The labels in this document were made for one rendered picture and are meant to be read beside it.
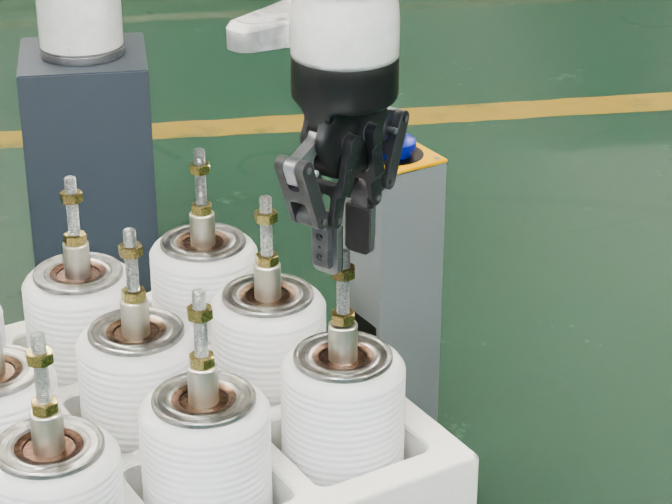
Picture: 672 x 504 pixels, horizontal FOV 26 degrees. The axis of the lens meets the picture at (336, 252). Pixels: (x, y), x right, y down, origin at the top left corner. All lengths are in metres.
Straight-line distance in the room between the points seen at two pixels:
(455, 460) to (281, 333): 0.17
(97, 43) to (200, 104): 0.76
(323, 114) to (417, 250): 0.36
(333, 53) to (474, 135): 1.26
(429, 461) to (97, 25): 0.69
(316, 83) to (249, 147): 1.19
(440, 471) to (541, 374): 0.50
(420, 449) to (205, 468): 0.20
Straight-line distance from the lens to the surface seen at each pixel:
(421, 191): 1.30
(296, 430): 1.10
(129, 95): 1.59
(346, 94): 0.98
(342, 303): 1.08
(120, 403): 1.13
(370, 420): 1.09
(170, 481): 1.05
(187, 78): 2.47
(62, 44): 1.60
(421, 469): 1.11
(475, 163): 2.12
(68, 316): 1.22
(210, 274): 1.25
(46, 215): 1.65
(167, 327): 1.15
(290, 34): 1.00
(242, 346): 1.17
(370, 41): 0.97
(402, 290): 1.33
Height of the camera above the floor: 0.81
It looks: 26 degrees down
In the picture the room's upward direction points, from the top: straight up
